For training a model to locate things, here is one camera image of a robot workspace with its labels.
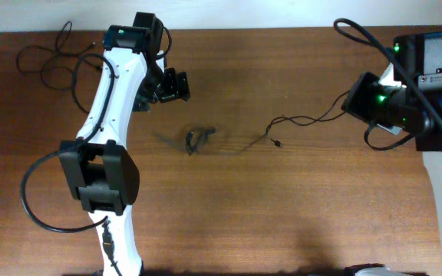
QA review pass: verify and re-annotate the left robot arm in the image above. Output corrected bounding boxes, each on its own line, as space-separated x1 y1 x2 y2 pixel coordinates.
59 12 190 275

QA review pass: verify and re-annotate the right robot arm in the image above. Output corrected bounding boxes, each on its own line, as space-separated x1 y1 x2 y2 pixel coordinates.
341 32 442 250

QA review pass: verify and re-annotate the black USB cable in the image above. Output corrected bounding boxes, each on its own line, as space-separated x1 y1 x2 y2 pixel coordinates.
15 21 103 92
239 90 351 154
153 126 229 156

